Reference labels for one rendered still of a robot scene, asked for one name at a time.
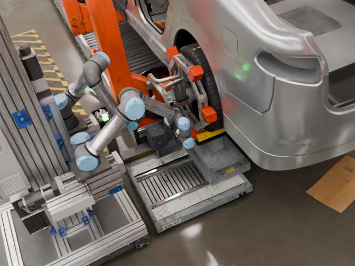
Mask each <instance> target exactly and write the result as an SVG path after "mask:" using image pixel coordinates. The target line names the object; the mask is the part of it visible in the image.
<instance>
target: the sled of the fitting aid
mask: <svg viewBox="0 0 355 266"><path fill-rule="evenodd" d="M186 151H187V153H188V154H189V155H190V157H191V158H192V159H193V161H194V162H195V164H196V165H197V166H198V168H199V169H200V171H201V172H202V173H203V175H204V176H205V177H206V179H207V180H208V182H209V183H210V184H211V186H213V185H215V184H218V183H221V182H223V181H225V180H227V179H230V178H232V177H234V176H236V175H239V174H241V173H243V172H246V171H248V170H250V162H249V161H248V160H247V158H246V157H245V156H244V159H243V160H241V161H239V162H236V163H234V164H232V165H229V166H227V167H225V168H222V169H220V170H218V171H215V172H213V173H211V172H210V171H209V170H208V168H207V167H206V165H205V164H204V163H203V161H202V160H201V159H200V157H199V156H198V155H197V153H196V152H195V151H194V149H193V148H190V149H187V148H186Z"/></svg>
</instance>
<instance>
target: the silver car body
mask: <svg viewBox="0 0 355 266"><path fill-rule="evenodd" d="M125 14H126V17H127V22H128V23H129V24H130V25H131V26H132V27H133V29H134V30H135V31H136V32H137V33H138V34H139V35H140V36H141V37H142V39H143V40H144V41H145V42H146V44H147V45H148V46H149V47H150V49H151V50H152V51H153V52H154V53H155V55H156V56H157V57H158V58H159V59H160V60H161V61H162V62H163V63H164V64H165V65H166V67H167V68H169V67H168V66H169V64H170V62H169V59H168V57H167V55H166V49H167V48H170V47H172V46H173V37H174V34H175V32H176V30H177V29H179V28H184V29H186V30H188V31H189V32H190V33H191V34H192V35H193V36H194V37H195V39H196V40H197V42H198V43H199V45H200V46H201V48H202V50H203V52H204V54H205V56H206V58H207V60H208V62H209V64H210V67H211V70H212V73H213V75H214V78H215V81H216V84H217V87H218V91H219V95H220V100H221V105H222V111H223V120H224V130H225V131H226V133H227V134H228V135H229V136H230V137H231V138H232V139H233V140H234V141H235V142H236V144H237V145H238V146H239V147H240V148H241V149H242V150H243V151H244V152H245V153H246V154H247V156H248V157H249V158H250V159H251V160H252V161H253V162H254V163H255V164H256V165H258V166H259V167H261V168H263V169H266V170H274V171H281V170H291V169H297V168H301V167H306V166H309V165H313V164H317V163H320V162H323V161H325V160H328V159H331V158H334V157H337V156H340V155H343V154H345V153H348V152H350V151H352V150H355V0H127V1H126V9H125Z"/></svg>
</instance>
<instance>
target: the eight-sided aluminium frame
mask: <svg viewBox="0 0 355 266"><path fill-rule="evenodd" d="M184 63H185V64H186V65H187V66H186V65H185V64H184ZM178 65H179V66H180V68H182V69H183V71H184V72H185V73H186V74H187V76H188V79H189V81H190V83H191V86H192V89H193V91H194V93H195V96H196V98H197V102H198V109H199V117H200V121H199V120H198V119H197V118H196V117H195V116H194V114H193V113H192V112H191V110H190V109H189V106H188V104H186V105H184V106H185V108H186V109H185V110H184V108H183V106H181V107H180V109H181V112H182V114H183V115H184V117H186V118H188V119H189V121H190V124H191V127H192V128H193V130H195V131H198V130H200V129H203V128H204V127H205V126H207V125H209V124H210V123H209V124H207V123H206V122H205V121H204V119H203V118H202V116H201V109H203V106H204V108H206V107H208V97H207V94H206V92H205V90H204V88H203V86H202V83H201V81H200V80H198V81H196V83H197V85H198V87H199V90H200V92H201V93H200V94H199V91H198V89H197V86H196V85H195V82H192V81H191V79H190V77H189V75H188V73H189V69H190V68H191V67H193V66H194V65H193V64H191V63H190V62H189V61H188V60H187V59H186V58H185V57H184V56H183V54H178V55H175V56H173V57H172V59H171V62H170V64H169V66H168V67H169V73H170V77H172V76H174V74H173V71H174V73H175V75H177V74H178ZM202 103H203V105H202ZM189 116H190V117H191V118H192V120H193V121H194V122H195V123H194V122H193V121H192V120H191V119H190V117H189Z"/></svg>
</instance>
